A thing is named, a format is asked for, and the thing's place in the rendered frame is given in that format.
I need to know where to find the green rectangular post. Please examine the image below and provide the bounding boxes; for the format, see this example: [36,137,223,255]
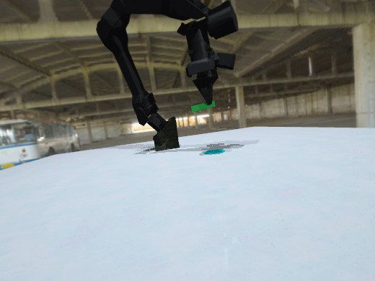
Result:
[191,101,215,112]

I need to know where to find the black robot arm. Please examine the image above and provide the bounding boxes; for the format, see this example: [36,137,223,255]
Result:
[96,0,238,134]

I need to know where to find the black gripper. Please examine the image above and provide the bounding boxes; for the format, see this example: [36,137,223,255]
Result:
[185,42,219,104]

